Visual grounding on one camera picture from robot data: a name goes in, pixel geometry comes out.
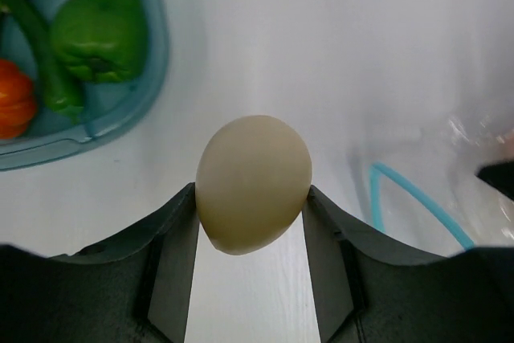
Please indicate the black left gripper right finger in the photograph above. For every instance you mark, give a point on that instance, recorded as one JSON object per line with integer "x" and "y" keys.
{"x": 368, "y": 287}

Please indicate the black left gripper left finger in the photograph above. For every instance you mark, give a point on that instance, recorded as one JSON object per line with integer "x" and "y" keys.
{"x": 133, "y": 286}

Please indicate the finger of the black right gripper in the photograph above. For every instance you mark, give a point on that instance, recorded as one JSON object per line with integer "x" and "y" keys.
{"x": 499, "y": 176}

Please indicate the clear zip top bag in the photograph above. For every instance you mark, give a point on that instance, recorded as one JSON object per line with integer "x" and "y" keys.
{"x": 420, "y": 186}

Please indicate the white toy garlic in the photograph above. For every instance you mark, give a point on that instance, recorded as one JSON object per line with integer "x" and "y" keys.
{"x": 252, "y": 180}

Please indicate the dark green toy chili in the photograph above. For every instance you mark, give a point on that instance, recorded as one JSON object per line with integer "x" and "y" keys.
{"x": 62, "y": 92}

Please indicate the orange toy pumpkin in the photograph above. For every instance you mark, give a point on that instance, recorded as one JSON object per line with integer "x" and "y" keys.
{"x": 18, "y": 102}

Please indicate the green toy bell pepper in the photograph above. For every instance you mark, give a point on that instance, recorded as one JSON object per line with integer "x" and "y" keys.
{"x": 101, "y": 41}

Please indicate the teal plastic bin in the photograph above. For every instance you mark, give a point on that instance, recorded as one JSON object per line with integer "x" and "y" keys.
{"x": 110, "y": 109}

